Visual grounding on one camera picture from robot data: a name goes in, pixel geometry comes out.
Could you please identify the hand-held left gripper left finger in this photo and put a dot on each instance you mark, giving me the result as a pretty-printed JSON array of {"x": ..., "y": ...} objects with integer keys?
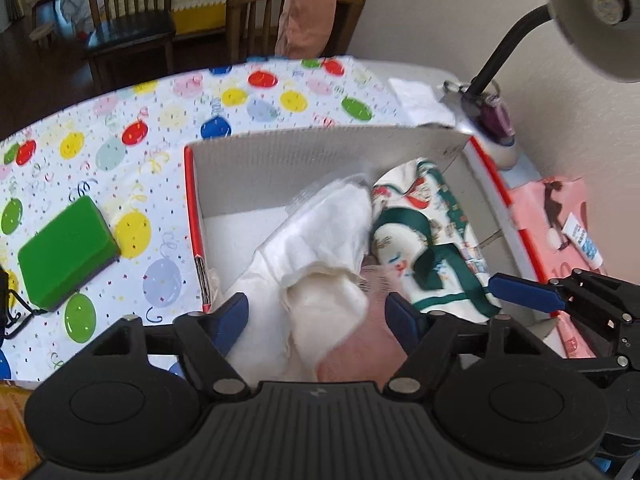
[{"x": 230, "y": 320}]

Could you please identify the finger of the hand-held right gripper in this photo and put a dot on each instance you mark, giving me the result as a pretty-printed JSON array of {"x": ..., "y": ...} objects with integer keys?
[
  {"x": 525, "y": 292},
  {"x": 600, "y": 366}
]

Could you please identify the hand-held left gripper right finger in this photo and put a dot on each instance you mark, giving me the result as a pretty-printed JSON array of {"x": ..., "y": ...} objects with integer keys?
[{"x": 405, "y": 320}]

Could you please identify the christmas print tote bag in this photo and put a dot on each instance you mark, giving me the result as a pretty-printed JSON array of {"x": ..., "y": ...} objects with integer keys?
[{"x": 400, "y": 230}]

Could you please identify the white fluffy towel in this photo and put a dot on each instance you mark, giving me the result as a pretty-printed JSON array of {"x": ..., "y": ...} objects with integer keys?
[{"x": 320, "y": 240}]

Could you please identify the clear plastic bag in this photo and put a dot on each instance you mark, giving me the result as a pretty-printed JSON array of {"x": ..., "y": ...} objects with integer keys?
[{"x": 340, "y": 182}]

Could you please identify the red cardboard box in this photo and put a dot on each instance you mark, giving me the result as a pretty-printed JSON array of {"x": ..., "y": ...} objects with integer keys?
[{"x": 300, "y": 160}]

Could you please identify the small white tube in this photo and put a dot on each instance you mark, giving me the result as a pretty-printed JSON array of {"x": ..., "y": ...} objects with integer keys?
[{"x": 582, "y": 240}]

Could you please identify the pink printed cloth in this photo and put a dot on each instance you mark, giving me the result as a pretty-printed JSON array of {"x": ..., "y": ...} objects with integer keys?
[{"x": 540, "y": 200}]

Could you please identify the balloon print tablecloth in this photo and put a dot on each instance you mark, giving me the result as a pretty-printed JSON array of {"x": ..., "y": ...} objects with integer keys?
[{"x": 150, "y": 170}]

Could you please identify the green sponge block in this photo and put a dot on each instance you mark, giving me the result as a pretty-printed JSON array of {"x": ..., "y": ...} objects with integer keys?
[{"x": 65, "y": 255}]

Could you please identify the white folded paper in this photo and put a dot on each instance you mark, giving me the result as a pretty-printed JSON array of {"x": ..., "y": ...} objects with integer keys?
[{"x": 415, "y": 100}]

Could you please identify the grey gooseneck desk lamp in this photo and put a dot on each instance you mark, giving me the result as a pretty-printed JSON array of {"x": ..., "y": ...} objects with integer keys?
[{"x": 585, "y": 25}]

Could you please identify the wooden chair dark seat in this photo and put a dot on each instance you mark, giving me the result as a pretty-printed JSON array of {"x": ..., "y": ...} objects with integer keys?
[{"x": 125, "y": 25}]

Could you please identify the pink cloth on chair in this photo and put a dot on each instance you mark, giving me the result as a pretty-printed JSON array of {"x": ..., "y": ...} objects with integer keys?
[{"x": 305, "y": 10}]

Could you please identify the small wooden stool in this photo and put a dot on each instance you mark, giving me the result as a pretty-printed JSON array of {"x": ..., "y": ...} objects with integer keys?
[{"x": 42, "y": 32}]

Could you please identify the white plastic sack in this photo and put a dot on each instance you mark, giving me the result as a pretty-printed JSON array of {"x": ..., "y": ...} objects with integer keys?
[{"x": 75, "y": 0}]

